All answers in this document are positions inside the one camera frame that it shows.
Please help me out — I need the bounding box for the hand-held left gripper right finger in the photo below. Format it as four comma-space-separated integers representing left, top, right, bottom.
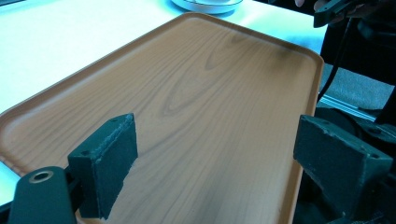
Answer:
292, 114, 394, 218

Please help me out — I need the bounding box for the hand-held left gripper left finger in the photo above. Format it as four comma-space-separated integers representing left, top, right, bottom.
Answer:
67, 112, 139, 220

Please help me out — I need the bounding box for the wooden tray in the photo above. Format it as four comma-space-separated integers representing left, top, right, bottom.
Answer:
0, 11, 325, 224

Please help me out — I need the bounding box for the black cable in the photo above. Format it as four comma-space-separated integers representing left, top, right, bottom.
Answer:
317, 17, 354, 105

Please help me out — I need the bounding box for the white plate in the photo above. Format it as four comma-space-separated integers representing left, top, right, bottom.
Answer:
170, 0, 245, 15

